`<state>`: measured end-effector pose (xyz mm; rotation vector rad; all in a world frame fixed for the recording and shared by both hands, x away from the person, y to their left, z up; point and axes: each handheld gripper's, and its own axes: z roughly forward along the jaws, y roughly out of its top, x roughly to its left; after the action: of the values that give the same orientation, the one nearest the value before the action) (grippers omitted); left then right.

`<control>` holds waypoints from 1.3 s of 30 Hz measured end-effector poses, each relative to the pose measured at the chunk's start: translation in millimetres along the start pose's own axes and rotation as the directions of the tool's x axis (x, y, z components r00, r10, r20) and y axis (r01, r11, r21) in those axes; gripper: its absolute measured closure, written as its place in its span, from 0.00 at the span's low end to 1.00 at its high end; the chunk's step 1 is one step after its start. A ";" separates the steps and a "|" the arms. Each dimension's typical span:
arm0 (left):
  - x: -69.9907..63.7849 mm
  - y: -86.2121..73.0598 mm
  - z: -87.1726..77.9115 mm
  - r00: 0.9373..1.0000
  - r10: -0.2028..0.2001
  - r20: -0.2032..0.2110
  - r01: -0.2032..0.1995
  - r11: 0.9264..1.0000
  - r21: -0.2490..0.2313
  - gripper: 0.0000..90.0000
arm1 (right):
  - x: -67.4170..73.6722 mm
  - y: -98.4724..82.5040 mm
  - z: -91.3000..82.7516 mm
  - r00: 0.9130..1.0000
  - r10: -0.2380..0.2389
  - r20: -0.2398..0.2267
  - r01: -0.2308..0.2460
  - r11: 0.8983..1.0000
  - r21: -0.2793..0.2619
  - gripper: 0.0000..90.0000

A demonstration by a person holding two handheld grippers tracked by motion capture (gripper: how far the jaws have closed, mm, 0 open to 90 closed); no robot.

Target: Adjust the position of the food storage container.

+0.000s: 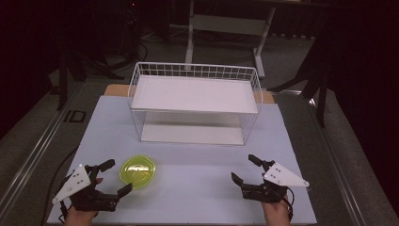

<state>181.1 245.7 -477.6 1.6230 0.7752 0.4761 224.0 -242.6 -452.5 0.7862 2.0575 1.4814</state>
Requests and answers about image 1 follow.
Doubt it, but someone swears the person's left hand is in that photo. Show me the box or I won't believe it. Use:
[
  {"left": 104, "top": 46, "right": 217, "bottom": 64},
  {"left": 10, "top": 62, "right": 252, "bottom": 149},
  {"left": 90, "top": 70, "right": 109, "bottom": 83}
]
[{"left": 63, "top": 176, "right": 104, "bottom": 226}]

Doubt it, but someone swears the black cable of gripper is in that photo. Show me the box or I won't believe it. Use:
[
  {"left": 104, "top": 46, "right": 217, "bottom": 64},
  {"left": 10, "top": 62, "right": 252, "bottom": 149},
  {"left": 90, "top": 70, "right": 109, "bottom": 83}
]
[
  {"left": 57, "top": 200, "right": 70, "bottom": 224},
  {"left": 284, "top": 186, "right": 296, "bottom": 222}
]

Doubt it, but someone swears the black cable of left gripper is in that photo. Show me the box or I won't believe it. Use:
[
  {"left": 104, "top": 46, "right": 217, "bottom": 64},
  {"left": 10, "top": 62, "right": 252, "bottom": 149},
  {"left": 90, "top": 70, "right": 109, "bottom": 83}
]
[{"left": 57, "top": 200, "right": 70, "bottom": 224}]

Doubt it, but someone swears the white wire shelf rack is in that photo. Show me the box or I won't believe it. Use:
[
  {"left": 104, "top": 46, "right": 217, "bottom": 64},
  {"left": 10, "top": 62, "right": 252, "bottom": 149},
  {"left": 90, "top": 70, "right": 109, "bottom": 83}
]
[{"left": 126, "top": 61, "right": 263, "bottom": 147}]

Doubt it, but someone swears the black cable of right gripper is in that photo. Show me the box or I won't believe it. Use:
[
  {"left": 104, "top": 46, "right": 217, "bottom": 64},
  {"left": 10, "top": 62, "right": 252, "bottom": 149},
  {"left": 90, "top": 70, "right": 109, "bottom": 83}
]
[{"left": 284, "top": 186, "right": 296, "bottom": 222}]

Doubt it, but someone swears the black metal stand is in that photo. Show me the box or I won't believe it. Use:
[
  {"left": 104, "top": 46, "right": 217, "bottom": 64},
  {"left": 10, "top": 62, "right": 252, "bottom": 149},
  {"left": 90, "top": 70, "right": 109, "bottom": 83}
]
[
  {"left": 56, "top": 46, "right": 126, "bottom": 111},
  {"left": 268, "top": 46, "right": 333, "bottom": 129}
]

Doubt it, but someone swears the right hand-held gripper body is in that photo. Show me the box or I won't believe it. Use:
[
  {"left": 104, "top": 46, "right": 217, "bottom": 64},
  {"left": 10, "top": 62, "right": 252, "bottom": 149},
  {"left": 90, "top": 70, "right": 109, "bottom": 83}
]
[{"left": 240, "top": 161, "right": 311, "bottom": 204}]

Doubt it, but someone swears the green plastic plate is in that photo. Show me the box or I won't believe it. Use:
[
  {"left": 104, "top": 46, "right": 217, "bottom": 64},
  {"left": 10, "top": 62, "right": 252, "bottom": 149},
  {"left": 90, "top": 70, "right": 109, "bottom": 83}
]
[{"left": 119, "top": 153, "right": 157, "bottom": 190}]

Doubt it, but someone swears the silver floor rail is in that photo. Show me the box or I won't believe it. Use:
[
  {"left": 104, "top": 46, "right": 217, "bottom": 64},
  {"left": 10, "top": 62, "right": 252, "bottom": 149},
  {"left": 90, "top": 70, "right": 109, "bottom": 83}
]
[
  {"left": 0, "top": 80, "right": 86, "bottom": 218},
  {"left": 308, "top": 97, "right": 369, "bottom": 226}
]

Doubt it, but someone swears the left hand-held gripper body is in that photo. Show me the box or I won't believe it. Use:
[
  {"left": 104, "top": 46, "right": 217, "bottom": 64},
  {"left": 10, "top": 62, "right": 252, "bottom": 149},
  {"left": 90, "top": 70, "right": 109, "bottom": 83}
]
[{"left": 51, "top": 164, "right": 120, "bottom": 213}]

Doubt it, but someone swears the white metal desk frame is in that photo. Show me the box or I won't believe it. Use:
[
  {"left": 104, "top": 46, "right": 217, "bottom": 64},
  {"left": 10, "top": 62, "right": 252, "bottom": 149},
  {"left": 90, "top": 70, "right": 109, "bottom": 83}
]
[{"left": 184, "top": 0, "right": 277, "bottom": 80}]

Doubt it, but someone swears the pale blue table mat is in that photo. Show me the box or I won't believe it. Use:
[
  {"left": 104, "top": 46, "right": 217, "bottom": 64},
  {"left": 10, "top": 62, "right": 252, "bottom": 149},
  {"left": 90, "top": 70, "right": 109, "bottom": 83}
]
[{"left": 46, "top": 94, "right": 318, "bottom": 226}]

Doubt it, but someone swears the person's right hand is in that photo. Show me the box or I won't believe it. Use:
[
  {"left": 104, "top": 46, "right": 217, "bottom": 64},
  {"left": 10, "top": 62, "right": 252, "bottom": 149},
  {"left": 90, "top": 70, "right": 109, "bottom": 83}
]
[{"left": 261, "top": 193, "right": 292, "bottom": 226}]

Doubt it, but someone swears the black floor cable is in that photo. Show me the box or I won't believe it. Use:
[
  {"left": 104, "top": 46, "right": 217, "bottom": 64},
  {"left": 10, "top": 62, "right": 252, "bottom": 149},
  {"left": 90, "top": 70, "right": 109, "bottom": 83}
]
[{"left": 40, "top": 145, "right": 80, "bottom": 226}]

